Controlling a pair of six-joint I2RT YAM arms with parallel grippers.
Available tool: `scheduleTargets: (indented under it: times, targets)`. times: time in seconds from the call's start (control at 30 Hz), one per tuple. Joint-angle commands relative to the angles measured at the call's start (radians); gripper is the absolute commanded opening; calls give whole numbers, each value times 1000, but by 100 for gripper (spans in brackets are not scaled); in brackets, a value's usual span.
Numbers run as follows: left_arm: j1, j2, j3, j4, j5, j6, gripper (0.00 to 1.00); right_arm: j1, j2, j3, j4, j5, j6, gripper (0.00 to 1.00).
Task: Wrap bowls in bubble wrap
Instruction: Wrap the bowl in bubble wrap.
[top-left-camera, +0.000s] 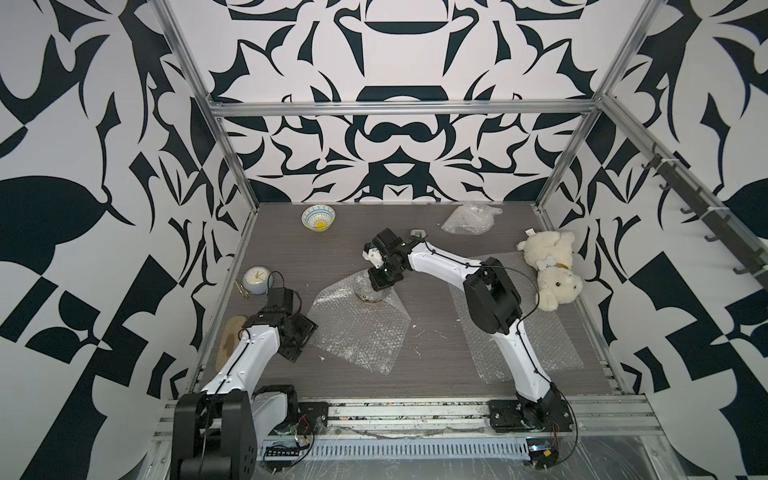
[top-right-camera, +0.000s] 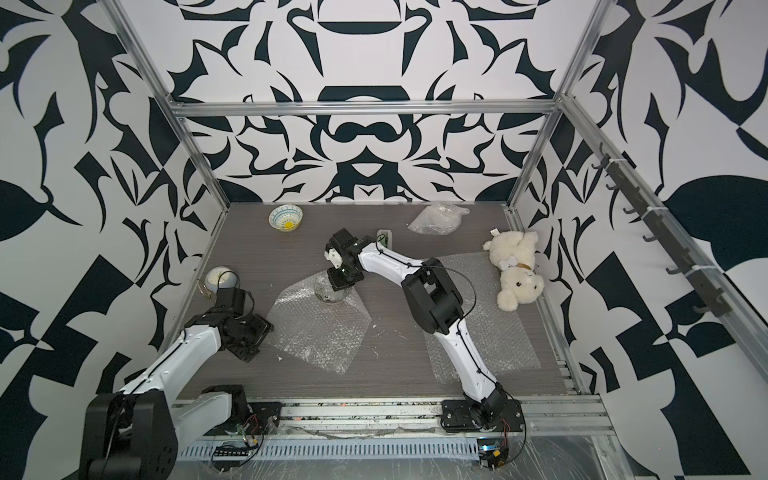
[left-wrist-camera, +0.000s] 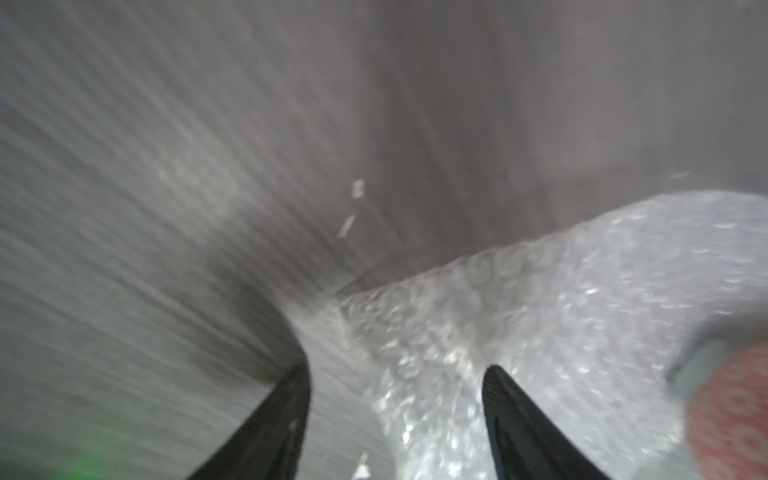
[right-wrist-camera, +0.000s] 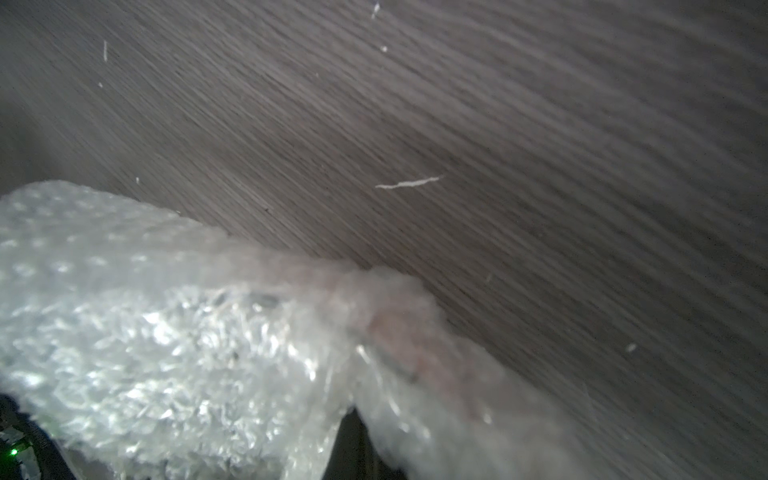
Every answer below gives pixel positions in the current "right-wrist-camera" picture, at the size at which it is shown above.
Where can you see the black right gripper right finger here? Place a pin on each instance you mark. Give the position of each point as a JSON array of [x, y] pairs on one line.
[[353, 456]]

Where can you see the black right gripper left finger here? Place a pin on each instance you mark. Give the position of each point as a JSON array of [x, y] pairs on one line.
[[27, 453]]

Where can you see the bubble wrap sheet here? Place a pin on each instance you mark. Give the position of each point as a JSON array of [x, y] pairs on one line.
[[168, 349]]

